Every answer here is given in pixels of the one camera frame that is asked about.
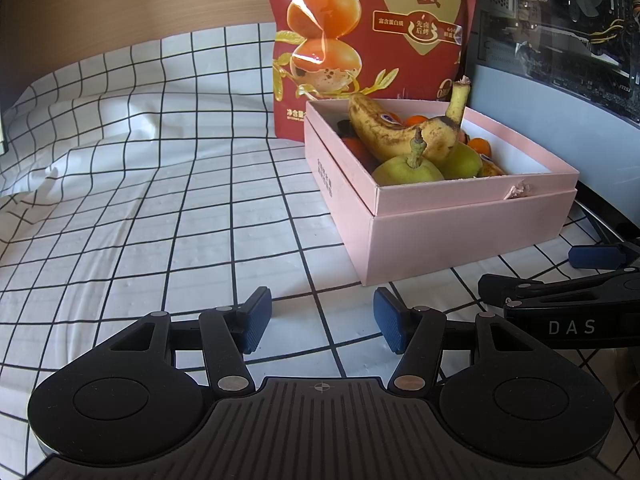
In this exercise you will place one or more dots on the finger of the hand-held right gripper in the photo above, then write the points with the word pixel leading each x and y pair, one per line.
pixel 545 292
pixel 595 256

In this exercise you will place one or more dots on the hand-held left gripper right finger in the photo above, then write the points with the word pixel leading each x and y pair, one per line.
pixel 390 320

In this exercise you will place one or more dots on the orange tangerine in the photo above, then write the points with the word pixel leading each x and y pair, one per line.
pixel 415 121
pixel 480 146

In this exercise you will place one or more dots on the glass computer case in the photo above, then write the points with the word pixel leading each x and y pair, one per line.
pixel 575 10

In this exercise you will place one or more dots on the pink cardboard box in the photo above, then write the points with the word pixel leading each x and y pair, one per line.
pixel 450 230

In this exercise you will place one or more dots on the white checkered cloth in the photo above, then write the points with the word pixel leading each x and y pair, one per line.
pixel 150 210

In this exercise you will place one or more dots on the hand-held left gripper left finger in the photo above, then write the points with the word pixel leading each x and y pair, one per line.
pixel 257 317

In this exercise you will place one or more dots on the red snack bag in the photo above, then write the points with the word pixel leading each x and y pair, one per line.
pixel 430 75

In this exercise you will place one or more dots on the dark screen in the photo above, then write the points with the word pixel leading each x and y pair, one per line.
pixel 4 130

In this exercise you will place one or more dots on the green pear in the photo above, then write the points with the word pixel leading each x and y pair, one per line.
pixel 462 160
pixel 400 172

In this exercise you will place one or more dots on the small banana with sticker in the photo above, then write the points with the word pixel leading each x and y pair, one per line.
pixel 385 135

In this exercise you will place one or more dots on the tangerine with green leaves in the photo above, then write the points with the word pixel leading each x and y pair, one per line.
pixel 357 152

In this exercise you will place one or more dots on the large spotted banana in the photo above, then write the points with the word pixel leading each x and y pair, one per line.
pixel 492 167

